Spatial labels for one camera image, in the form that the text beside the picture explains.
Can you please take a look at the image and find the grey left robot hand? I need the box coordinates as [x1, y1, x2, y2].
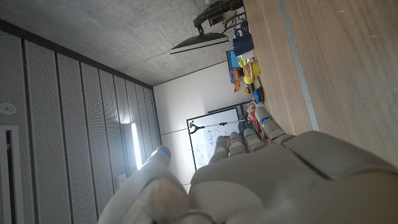
[98, 106, 398, 224]

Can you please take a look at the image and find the long black grabber stick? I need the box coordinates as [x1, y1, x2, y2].
[188, 119, 246, 134]

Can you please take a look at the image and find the seated person in dark shirt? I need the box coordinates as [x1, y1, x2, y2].
[238, 102, 259, 138]

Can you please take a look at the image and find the blue tape measure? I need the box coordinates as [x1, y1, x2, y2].
[253, 88, 265, 104]

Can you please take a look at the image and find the orange box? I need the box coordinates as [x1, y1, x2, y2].
[231, 67, 244, 93]

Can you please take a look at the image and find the yellow stacking cups toy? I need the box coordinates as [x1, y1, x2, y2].
[242, 60, 261, 85]

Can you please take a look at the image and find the dark blue mug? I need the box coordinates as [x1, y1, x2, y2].
[232, 28, 255, 57]

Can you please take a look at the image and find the ceiling light strip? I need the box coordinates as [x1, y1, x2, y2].
[130, 123, 143, 170]

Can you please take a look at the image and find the black computer monitor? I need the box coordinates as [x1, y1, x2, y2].
[169, 0, 246, 55]

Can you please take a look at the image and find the white ceiling smoke detector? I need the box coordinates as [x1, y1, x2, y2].
[0, 102, 17, 115]

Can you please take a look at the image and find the whiteboard with black frame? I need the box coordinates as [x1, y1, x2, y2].
[186, 101, 252, 170]

